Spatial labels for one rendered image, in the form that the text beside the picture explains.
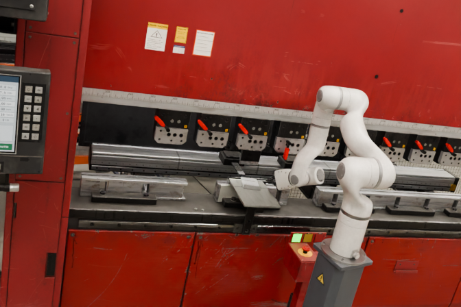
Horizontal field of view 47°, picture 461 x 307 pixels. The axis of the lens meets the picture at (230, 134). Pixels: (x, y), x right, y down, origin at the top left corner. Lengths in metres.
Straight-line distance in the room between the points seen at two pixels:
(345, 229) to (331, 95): 0.56
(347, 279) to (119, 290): 1.11
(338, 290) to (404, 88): 1.13
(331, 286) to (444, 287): 1.40
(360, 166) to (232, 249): 0.93
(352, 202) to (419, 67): 0.99
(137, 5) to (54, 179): 0.79
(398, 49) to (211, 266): 1.42
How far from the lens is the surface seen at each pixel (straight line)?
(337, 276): 2.26
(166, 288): 2.78
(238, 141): 2.57
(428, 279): 3.45
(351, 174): 2.07
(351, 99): 2.34
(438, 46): 2.91
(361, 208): 2.15
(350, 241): 2.22
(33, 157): 1.89
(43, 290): 2.58
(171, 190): 2.63
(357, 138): 2.20
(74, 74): 2.14
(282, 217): 2.73
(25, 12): 1.78
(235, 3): 2.39
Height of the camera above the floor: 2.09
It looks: 19 degrees down
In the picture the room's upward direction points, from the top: 12 degrees clockwise
